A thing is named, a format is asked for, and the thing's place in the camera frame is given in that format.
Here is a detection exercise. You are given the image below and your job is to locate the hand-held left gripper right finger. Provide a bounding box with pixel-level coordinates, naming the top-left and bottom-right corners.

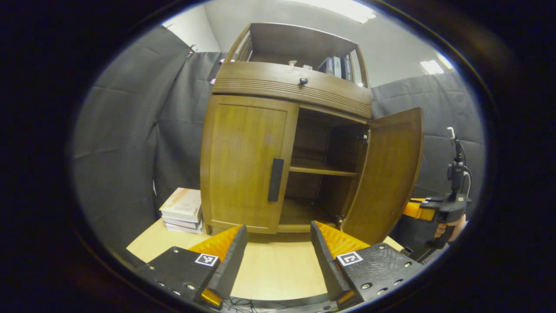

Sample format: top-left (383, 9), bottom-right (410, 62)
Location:
top-left (310, 220), bottom-right (427, 310)

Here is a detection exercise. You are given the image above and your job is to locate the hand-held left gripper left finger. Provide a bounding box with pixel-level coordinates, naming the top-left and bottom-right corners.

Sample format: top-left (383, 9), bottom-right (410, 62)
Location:
top-left (136, 224), bottom-right (249, 310)

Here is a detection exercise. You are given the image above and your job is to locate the wooden shoe cabinet door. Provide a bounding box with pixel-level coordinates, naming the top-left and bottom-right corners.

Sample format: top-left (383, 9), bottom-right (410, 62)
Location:
top-left (341, 107), bottom-right (424, 246)
top-left (200, 94), bottom-right (301, 235)

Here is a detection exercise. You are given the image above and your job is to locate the wooden double-door shoe cabinet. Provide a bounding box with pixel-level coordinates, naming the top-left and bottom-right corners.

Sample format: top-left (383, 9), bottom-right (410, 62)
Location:
top-left (200, 23), bottom-right (374, 236)

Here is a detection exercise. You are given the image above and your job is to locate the thin white book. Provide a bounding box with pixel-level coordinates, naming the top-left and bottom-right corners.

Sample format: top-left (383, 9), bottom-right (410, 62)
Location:
top-left (165, 223), bottom-right (204, 234)

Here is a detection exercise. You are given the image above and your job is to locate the thin grey book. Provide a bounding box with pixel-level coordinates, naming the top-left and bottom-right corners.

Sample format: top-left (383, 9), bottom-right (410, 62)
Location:
top-left (162, 217), bottom-right (204, 229)

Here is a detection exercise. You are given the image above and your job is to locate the thick cream cover book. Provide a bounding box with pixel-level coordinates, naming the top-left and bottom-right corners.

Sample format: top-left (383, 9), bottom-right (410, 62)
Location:
top-left (159, 187), bottom-right (203, 223)

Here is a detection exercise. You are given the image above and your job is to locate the small ceiling light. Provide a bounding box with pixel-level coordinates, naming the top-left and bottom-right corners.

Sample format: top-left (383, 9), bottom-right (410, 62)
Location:
top-left (420, 60), bottom-right (445, 75)

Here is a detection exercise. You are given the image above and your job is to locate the black backdrop cloth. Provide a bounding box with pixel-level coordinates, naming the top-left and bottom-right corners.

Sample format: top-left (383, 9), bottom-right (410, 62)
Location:
top-left (72, 26), bottom-right (486, 261)

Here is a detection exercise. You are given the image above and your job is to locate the dark upright book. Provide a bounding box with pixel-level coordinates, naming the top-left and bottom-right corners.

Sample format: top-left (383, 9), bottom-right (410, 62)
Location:
top-left (341, 55), bottom-right (354, 83)

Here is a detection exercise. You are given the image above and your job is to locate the wooden drawer with black knob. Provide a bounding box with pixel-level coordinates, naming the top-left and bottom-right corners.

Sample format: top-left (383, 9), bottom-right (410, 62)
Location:
top-left (212, 61), bottom-right (374, 120)

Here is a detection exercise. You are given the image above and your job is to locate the large ceiling light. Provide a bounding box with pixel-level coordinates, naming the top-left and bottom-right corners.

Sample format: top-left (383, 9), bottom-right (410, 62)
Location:
top-left (299, 0), bottom-right (377, 24)

